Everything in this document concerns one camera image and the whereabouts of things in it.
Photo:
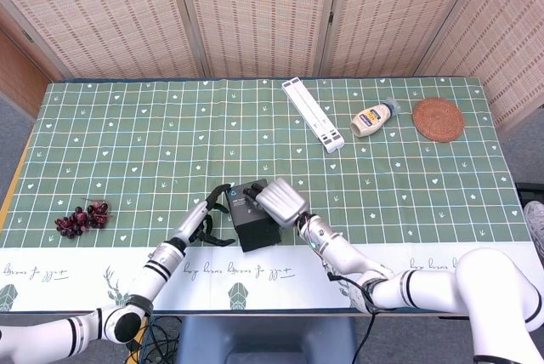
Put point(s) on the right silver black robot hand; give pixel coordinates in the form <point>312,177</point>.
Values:
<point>280,202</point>

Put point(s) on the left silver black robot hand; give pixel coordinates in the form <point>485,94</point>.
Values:
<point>191,221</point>

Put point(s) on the black folding cardboard box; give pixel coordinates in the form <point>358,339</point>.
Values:
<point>253,223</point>

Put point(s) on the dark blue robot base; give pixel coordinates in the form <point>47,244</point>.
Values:
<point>268,338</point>

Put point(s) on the white folding stand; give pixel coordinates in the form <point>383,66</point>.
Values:
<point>312,115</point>

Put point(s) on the green grid deer tablecloth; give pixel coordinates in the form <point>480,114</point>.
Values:
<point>127,147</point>

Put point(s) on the dark red grape bunch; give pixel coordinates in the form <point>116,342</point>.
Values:
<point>76,221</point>

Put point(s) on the mayonnaise squeeze bottle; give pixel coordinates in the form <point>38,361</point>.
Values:
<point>370,121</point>

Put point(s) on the round brown woven coaster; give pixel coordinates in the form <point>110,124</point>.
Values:
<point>438,119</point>

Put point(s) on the bamboo folding screen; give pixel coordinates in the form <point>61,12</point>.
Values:
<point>255,11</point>

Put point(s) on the black flat object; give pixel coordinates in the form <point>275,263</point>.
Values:
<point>531,191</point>

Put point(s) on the grey sneaker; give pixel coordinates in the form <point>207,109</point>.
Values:
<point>536,219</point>

